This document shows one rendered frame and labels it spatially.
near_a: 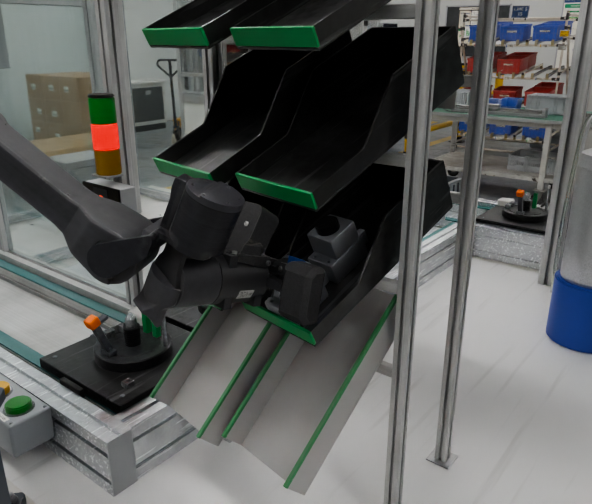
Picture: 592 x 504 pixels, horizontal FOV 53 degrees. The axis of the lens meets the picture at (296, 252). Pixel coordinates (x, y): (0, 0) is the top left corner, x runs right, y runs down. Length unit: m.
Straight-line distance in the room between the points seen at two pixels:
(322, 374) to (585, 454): 0.52
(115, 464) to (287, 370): 0.30
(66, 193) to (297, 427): 0.42
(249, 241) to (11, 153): 0.24
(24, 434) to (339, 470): 0.50
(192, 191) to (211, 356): 0.43
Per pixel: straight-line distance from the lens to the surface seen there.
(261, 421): 0.85
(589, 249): 1.39
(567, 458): 1.13
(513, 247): 1.91
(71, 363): 1.14
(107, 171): 1.23
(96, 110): 1.21
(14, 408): 1.05
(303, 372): 0.83
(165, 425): 1.02
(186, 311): 1.28
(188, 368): 0.94
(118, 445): 0.96
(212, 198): 0.54
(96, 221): 0.59
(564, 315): 1.45
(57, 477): 1.07
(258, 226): 0.62
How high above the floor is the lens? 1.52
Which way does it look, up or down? 20 degrees down
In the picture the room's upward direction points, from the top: straight up
